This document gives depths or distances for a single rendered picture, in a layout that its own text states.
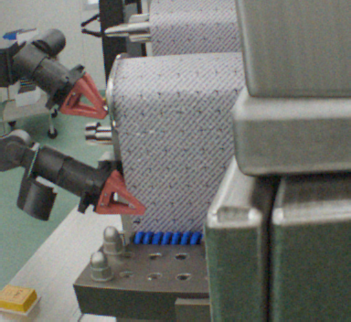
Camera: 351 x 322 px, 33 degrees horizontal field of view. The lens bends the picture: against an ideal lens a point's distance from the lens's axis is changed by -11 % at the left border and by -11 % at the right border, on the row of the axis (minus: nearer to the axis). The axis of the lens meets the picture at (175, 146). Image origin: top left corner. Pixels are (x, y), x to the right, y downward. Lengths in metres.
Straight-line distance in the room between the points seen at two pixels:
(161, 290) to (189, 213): 0.20
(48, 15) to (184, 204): 6.26
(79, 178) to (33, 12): 6.31
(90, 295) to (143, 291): 0.09
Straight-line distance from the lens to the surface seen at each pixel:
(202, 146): 1.00
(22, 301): 1.13
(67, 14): 7.12
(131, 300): 0.92
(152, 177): 1.04
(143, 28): 1.28
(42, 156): 1.08
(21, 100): 6.08
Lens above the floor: 1.48
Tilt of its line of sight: 17 degrees down
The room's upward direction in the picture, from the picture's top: 7 degrees counter-clockwise
